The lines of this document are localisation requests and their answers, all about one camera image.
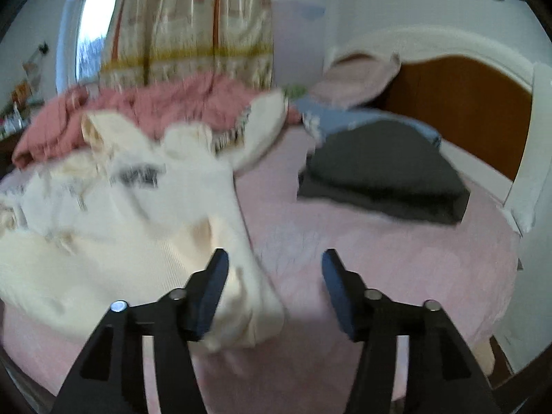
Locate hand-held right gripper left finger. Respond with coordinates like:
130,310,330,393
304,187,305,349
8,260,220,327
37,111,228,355
51,248,230,414

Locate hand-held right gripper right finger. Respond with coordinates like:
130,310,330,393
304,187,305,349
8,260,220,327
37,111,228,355
321,248,503,414

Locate cream printed hoodie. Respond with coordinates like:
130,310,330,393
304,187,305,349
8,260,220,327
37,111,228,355
0,90,289,352

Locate dark grey folded clothes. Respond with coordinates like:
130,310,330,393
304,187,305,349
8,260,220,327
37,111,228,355
297,120,471,225

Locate bed with pink sheet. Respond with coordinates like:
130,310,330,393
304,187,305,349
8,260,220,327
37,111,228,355
0,125,522,414

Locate blue flower print pillow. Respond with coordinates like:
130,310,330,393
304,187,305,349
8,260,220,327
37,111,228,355
291,97,443,147

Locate pink quilt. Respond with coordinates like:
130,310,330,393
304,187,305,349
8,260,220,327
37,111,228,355
12,71,303,169

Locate beige pillow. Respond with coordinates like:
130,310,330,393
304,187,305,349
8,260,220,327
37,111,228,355
308,53,402,108

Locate white and wooden headboard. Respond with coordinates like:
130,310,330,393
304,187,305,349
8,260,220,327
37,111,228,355
323,26,552,236

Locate tree print curtain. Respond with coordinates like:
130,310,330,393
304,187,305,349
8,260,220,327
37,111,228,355
98,0,275,91

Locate clutter of small desk things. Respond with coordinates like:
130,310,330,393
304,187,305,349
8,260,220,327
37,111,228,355
0,43,48,139

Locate white framed window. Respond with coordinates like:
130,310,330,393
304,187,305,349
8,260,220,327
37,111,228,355
58,0,130,91

